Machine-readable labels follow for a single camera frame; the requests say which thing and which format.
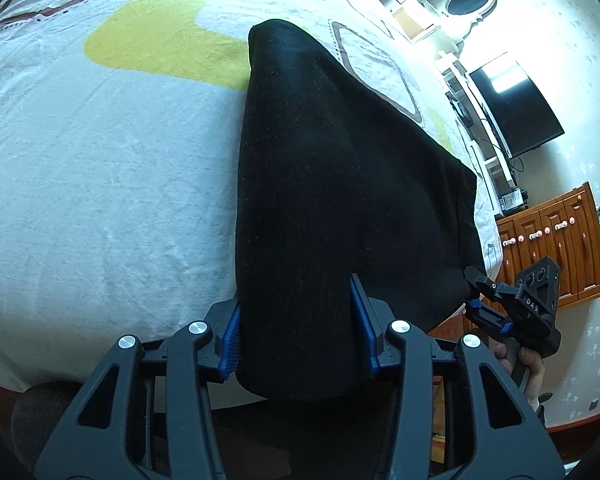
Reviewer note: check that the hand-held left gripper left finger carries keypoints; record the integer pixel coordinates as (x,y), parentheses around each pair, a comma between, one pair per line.
(230,345)

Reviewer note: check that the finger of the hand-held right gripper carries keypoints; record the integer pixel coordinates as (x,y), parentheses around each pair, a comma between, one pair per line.
(490,287)
(490,319)

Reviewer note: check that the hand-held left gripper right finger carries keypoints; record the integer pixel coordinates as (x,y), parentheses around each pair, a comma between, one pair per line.
(361,310)

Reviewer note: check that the black pants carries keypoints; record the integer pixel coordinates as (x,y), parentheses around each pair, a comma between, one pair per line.
(340,185)

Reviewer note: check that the person's right hand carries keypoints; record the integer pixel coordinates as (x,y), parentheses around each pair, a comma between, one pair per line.
(530,362)

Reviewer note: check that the orange wooden drawer cabinet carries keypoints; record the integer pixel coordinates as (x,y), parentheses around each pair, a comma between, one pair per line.
(565,250)

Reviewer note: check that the small black router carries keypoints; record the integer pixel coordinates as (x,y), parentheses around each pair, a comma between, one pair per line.
(512,199)

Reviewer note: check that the white television stand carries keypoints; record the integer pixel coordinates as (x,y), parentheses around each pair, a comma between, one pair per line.
(480,140)

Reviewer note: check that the black set-top box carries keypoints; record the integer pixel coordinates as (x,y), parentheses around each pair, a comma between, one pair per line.
(461,112)

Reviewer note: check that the black flat television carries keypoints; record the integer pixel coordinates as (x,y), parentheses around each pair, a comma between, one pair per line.
(515,110)

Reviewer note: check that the white printed bedsheet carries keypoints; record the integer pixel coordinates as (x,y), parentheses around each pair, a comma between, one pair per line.
(105,185)

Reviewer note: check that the dark grey fabric chair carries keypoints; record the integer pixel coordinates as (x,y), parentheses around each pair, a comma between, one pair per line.
(40,425)

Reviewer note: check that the cream dressing table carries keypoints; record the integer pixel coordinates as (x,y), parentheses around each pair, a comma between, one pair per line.
(415,17)

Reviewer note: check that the white oval vanity mirror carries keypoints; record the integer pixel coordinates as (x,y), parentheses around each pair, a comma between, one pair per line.
(467,0)

